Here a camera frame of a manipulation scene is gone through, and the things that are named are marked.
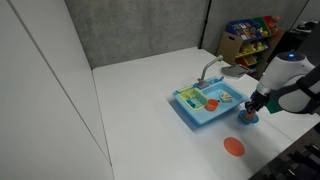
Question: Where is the blue toy sink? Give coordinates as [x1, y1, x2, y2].
[173, 77, 248, 127]

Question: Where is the wooden toy shelf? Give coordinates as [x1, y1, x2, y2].
[216, 16, 285, 79]

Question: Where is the small orange cup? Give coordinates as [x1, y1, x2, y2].
[245, 112, 255, 120]

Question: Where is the grey toy faucet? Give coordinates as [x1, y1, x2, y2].
[196, 54, 224, 89]

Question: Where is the yellow-green dish rack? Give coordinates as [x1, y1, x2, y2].
[177, 86, 208, 111]

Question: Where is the blue dish in rack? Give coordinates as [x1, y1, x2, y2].
[187, 98, 196, 108]

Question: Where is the blue plate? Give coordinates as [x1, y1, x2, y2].
[238, 110, 259, 125]

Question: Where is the orange mug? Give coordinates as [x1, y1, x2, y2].
[205, 99, 219, 111]

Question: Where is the grey metal mounting plate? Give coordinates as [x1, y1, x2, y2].
[221, 64, 249, 78]

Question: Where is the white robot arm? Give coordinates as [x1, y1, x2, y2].
[245, 52, 320, 114]

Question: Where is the orange plate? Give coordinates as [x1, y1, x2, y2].
[223, 137, 245, 156]

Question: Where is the black tripod pole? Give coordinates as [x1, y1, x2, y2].
[197, 0, 213, 49]

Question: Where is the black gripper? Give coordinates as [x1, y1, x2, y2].
[245, 91, 269, 113]

